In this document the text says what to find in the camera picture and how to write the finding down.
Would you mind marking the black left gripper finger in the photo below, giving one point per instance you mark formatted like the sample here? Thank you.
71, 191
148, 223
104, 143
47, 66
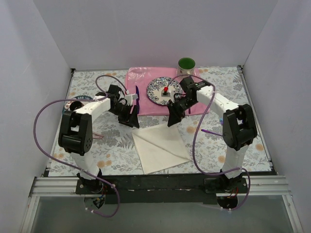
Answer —
133, 119
124, 120

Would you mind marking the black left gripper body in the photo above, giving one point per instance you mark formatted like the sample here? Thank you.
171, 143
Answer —
128, 114

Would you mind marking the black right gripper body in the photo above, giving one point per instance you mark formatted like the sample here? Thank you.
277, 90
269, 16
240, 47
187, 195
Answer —
178, 109

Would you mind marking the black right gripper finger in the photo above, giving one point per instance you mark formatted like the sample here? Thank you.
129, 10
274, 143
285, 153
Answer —
175, 118
173, 108

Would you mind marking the white cloth napkin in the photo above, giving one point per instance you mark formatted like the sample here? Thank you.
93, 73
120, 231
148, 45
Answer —
160, 147

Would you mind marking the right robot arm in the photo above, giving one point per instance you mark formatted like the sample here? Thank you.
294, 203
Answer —
239, 128

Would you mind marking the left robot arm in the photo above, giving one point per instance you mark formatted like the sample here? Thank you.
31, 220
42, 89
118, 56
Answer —
76, 130

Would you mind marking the cream mug green inside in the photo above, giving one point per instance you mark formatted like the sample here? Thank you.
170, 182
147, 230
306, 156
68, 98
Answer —
186, 66

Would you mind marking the purple knife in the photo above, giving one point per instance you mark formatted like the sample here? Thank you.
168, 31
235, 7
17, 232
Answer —
137, 99

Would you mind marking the blue floral plate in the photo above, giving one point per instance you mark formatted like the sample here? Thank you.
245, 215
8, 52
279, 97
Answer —
155, 89

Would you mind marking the purple spoon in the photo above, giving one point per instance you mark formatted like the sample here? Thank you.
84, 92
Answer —
210, 132

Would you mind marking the orange brown small cup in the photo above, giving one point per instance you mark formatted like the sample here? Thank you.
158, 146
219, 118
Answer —
75, 105

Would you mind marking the teal rimmed saucer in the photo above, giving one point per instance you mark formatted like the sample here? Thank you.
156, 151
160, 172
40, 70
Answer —
82, 98

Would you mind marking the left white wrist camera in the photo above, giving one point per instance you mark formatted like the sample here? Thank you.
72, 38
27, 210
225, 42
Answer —
130, 98

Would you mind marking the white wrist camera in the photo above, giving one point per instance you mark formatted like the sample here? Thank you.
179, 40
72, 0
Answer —
130, 98
165, 92

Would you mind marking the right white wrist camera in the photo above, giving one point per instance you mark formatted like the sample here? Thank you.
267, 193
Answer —
165, 92

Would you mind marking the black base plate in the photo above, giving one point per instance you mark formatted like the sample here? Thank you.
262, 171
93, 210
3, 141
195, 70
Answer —
178, 188

